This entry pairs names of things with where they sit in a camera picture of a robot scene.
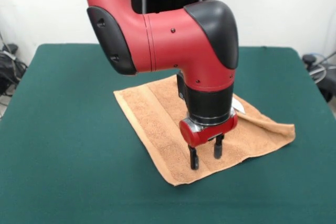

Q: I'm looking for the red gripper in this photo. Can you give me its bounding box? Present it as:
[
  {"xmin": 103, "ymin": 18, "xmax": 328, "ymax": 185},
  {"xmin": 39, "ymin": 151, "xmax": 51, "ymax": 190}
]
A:
[{"xmin": 178, "ymin": 108, "xmax": 239, "ymax": 170}]

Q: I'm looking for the orange terry towel white tag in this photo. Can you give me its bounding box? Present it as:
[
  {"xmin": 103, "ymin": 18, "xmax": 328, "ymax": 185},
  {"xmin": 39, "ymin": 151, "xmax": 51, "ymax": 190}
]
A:
[{"xmin": 113, "ymin": 74, "xmax": 296, "ymax": 187}]

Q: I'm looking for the dark green tablecloth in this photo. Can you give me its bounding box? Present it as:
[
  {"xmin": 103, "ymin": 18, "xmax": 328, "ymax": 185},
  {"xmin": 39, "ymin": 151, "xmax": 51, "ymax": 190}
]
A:
[{"xmin": 0, "ymin": 43, "xmax": 336, "ymax": 224}]

